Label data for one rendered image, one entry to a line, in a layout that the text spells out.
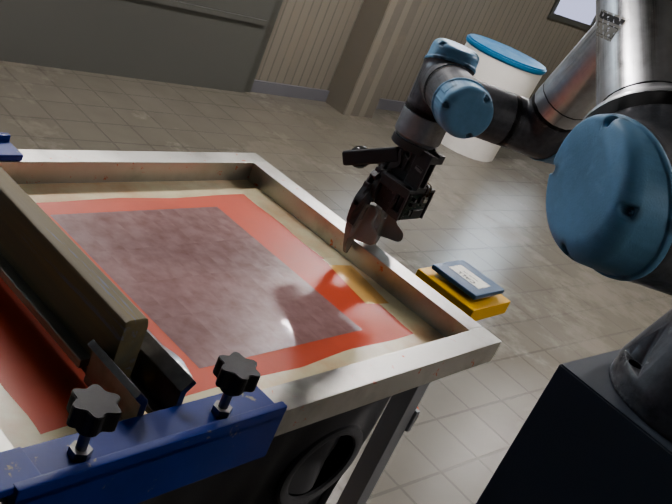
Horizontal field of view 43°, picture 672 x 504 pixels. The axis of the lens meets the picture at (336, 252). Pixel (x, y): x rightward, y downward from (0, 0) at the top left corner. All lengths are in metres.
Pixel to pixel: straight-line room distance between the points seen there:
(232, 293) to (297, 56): 4.64
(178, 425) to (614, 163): 0.45
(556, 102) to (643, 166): 0.54
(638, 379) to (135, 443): 0.44
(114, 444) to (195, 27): 4.45
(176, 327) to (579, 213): 0.54
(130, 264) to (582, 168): 0.65
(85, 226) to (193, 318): 0.22
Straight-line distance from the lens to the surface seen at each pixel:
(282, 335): 1.11
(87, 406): 0.72
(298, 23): 5.64
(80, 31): 4.79
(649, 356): 0.80
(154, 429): 0.81
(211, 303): 1.12
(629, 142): 0.65
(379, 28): 5.81
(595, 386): 0.78
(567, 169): 0.70
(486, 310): 1.47
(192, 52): 5.18
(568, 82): 1.16
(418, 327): 1.28
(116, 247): 1.17
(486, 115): 1.16
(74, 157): 1.31
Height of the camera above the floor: 1.51
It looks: 23 degrees down
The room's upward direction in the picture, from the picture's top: 24 degrees clockwise
